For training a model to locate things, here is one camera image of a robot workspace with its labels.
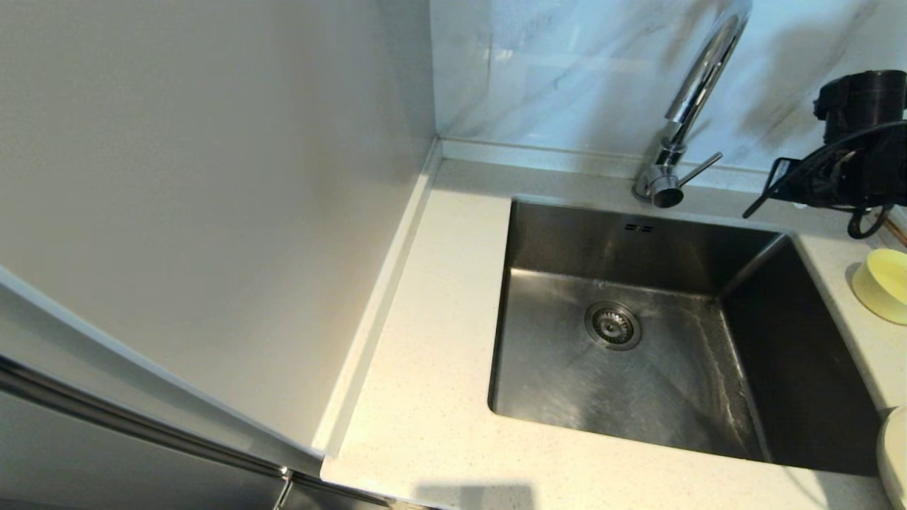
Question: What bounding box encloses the yellow plastic cup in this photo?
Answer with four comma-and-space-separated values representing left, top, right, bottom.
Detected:
852, 248, 907, 327

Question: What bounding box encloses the chrome gooseneck faucet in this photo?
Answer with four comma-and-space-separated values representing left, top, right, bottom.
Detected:
633, 0, 753, 208

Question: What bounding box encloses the white round plate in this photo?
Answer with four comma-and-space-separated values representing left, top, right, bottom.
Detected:
877, 405, 907, 510

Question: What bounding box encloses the stainless steel sink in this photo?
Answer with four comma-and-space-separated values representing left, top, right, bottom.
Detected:
488, 197, 886, 477

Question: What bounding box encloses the round metal drain strainer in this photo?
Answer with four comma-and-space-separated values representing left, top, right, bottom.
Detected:
585, 301, 643, 352

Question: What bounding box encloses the stainless steel under-counter cabinet front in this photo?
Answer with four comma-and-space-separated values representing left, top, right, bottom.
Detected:
280, 473, 390, 510

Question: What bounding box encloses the white refrigerator side panel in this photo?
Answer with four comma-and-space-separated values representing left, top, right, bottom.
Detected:
0, 0, 444, 477

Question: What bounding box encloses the large stainless steel refrigerator door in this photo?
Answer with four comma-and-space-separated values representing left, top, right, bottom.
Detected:
0, 358, 291, 510

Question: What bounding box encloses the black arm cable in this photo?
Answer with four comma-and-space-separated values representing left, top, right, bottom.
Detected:
743, 120, 907, 240

